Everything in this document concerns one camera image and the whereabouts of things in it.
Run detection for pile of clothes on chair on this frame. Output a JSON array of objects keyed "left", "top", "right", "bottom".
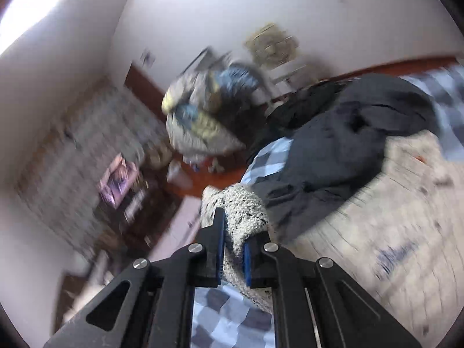
[{"left": 161, "top": 49, "right": 269, "bottom": 164}]

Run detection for dark grey garment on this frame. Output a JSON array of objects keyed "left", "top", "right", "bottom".
[{"left": 246, "top": 73, "right": 441, "bottom": 243}]

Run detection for white chair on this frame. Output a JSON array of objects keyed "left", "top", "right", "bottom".
[{"left": 270, "top": 58, "right": 316, "bottom": 88}]

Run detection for beige printed blanket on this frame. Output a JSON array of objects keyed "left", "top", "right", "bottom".
[{"left": 290, "top": 130, "right": 464, "bottom": 348}]

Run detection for dark wooden cabinet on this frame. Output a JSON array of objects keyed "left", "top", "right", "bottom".
[{"left": 54, "top": 172, "right": 186, "bottom": 298}]

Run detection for blue checkered bed sheet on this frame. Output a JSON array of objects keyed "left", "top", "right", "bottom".
[{"left": 192, "top": 65, "right": 464, "bottom": 348}]

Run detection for pink framed picture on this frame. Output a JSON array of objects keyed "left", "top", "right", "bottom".
[{"left": 99, "top": 154, "right": 139, "bottom": 208}]

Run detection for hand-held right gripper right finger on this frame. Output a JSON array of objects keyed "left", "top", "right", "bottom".
[{"left": 244, "top": 232, "right": 423, "bottom": 348}]

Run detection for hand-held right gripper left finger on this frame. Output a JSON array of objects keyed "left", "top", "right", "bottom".
[{"left": 43, "top": 208, "right": 226, "bottom": 348}]

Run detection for cream speckled knit garment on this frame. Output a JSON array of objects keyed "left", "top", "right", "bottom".
[{"left": 201, "top": 184, "right": 273, "bottom": 313}]

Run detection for pink mattress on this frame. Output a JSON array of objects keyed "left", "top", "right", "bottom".
[{"left": 150, "top": 197, "right": 204, "bottom": 258}]

